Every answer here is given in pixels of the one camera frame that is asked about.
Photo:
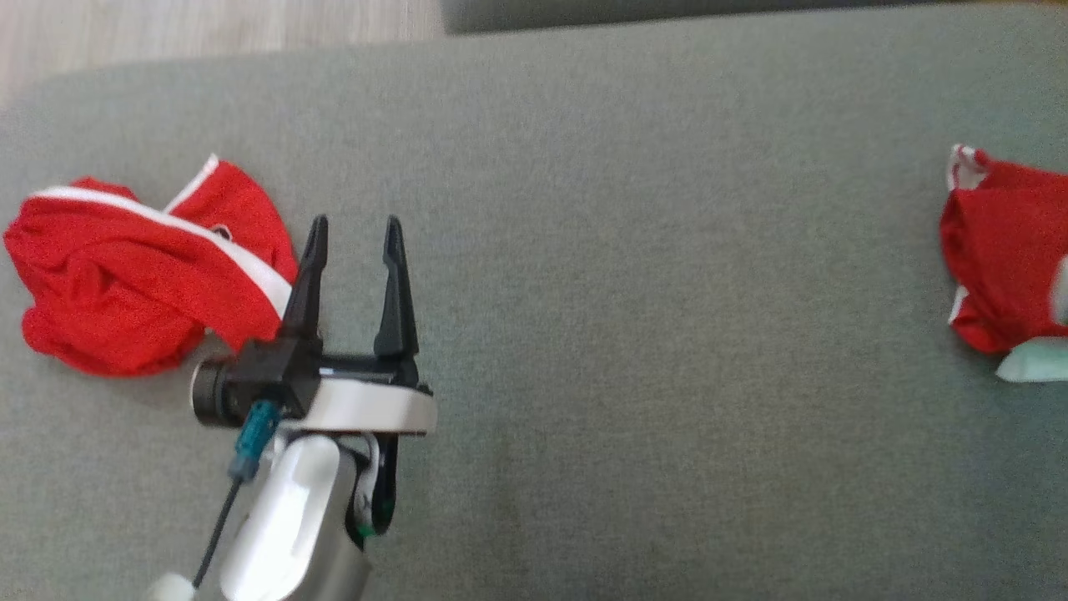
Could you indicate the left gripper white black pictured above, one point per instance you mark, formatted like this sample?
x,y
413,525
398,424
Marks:
x,y
367,409

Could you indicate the red basketball shorts white stripe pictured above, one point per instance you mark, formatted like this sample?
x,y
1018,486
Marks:
x,y
108,284

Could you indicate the red basketball jersey white sleeves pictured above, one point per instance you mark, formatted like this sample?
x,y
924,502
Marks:
x,y
1010,242

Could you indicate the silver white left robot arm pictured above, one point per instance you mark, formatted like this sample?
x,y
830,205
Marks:
x,y
284,517

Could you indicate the black cylinder with silver rim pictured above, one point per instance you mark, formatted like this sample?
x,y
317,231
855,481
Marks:
x,y
213,392

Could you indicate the grey fabric sofa seat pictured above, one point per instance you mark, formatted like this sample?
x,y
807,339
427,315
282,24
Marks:
x,y
667,334

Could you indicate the grey fabric sofa cushion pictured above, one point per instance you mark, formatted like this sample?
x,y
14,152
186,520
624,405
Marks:
x,y
667,12

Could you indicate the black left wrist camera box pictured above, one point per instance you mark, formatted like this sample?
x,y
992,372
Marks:
x,y
271,376

